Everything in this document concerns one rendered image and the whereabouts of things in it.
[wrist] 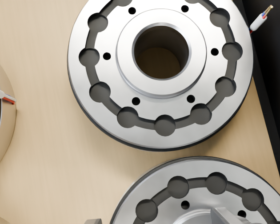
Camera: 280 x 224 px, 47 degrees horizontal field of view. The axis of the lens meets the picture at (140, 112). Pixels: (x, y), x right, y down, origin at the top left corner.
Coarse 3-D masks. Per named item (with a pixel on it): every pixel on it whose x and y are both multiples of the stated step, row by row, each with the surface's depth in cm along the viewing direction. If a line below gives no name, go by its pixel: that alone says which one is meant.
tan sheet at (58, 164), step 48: (0, 0) 21; (48, 0) 21; (0, 48) 20; (48, 48) 20; (48, 96) 20; (48, 144) 20; (96, 144) 20; (240, 144) 20; (0, 192) 19; (48, 192) 19; (96, 192) 19
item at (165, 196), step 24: (168, 168) 16; (192, 168) 16; (216, 168) 17; (240, 168) 17; (144, 192) 16; (168, 192) 17; (192, 192) 16; (216, 192) 17; (240, 192) 17; (264, 192) 16; (120, 216) 16; (144, 216) 16; (168, 216) 16; (264, 216) 16
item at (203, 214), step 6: (204, 210) 16; (186, 216) 16; (192, 216) 16; (198, 216) 16; (204, 216) 16; (210, 216) 16; (174, 222) 16; (180, 222) 16; (186, 222) 16; (192, 222) 16; (198, 222) 16; (204, 222) 16; (210, 222) 16
